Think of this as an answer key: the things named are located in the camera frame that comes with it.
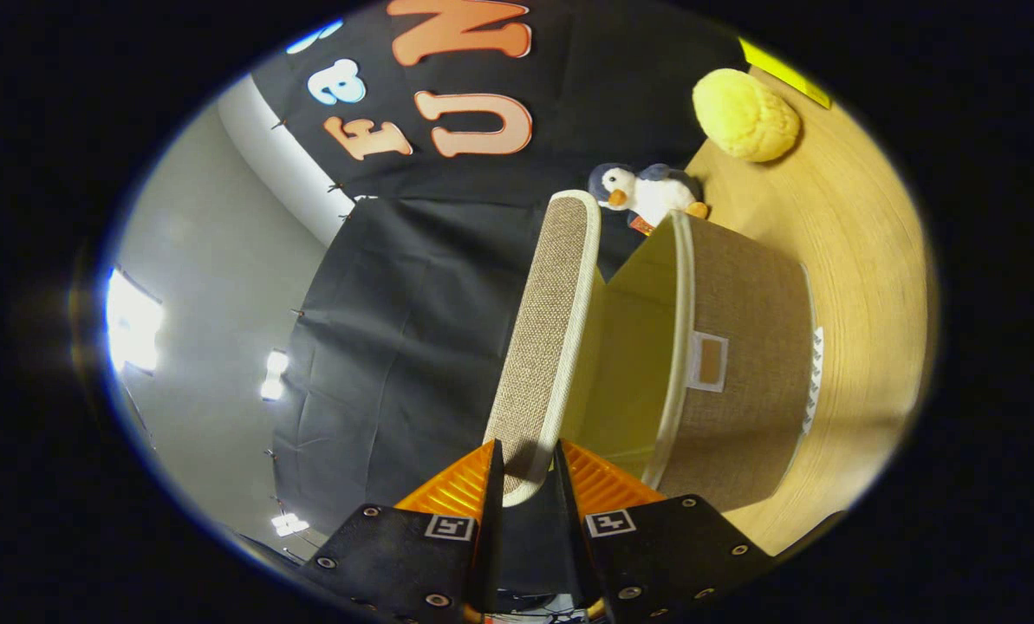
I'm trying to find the yellow bread plush toy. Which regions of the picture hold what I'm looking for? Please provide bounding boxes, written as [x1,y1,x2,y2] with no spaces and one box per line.
[693,68,802,164]

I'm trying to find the yellow book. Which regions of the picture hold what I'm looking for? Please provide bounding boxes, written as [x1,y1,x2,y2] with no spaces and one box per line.
[739,37,832,109]

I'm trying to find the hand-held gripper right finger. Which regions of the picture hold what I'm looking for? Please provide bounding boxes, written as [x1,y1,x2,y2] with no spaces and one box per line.
[554,439,775,624]

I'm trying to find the penguin plush toy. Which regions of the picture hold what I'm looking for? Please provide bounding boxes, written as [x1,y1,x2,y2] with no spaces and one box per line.
[589,163,710,235]

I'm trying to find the brown fabric storage box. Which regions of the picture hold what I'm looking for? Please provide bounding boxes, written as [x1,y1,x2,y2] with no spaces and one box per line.
[484,191,823,512]

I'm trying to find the row of black cloth clips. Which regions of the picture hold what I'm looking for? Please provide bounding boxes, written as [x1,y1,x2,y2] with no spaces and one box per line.
[270,117,357,512]

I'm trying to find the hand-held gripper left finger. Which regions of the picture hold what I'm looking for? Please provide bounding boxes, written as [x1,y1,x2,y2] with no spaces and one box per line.
[298,439,506,624]

